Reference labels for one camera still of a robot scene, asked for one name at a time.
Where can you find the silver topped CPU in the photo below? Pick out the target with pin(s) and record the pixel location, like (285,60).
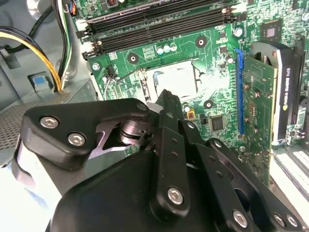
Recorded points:
(176,77)

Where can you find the metal socket cover frame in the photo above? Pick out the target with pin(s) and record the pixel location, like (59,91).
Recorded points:
(145,84)

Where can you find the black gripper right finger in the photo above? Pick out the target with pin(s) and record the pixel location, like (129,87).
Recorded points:
(214,169)

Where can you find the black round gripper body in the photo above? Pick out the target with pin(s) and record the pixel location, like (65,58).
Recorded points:
(108,205)

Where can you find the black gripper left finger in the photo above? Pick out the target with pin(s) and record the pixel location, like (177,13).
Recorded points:
(55,135)

